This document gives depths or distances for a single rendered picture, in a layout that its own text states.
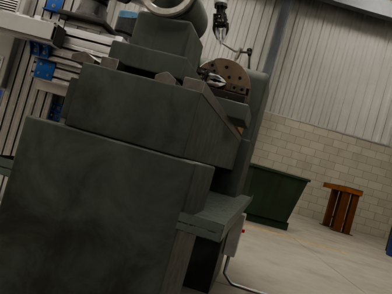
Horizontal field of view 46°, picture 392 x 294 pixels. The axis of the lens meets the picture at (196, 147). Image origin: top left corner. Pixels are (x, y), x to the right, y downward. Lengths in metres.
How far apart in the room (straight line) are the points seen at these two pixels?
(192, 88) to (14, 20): 1.27
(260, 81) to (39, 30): 1.18
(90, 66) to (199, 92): 0.27
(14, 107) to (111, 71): 1.38
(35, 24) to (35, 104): 0.45
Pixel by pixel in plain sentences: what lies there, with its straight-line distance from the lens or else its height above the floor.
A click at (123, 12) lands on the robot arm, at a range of 2.74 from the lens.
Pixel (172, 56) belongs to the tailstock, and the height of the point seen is 0.91.
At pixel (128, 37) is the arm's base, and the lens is 2.70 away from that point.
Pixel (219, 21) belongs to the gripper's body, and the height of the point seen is 1.43.
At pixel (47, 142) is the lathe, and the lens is 1.18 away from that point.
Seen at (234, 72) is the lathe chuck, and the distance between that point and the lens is 2.47.
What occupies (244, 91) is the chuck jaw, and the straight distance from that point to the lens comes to 2.41.
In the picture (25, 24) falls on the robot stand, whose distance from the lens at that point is 2.19.
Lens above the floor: 0.69
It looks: 1 degrees up
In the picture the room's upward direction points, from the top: 16 degrees clockwise
